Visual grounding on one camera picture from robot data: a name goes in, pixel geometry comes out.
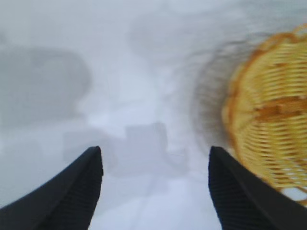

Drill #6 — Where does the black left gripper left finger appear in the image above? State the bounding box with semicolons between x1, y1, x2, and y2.
0;146;104;230

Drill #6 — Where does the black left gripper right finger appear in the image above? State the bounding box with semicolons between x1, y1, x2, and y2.
208;146;307;230

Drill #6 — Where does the yellow woven wicker basket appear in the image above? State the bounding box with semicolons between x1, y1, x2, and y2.
222;23;307;207

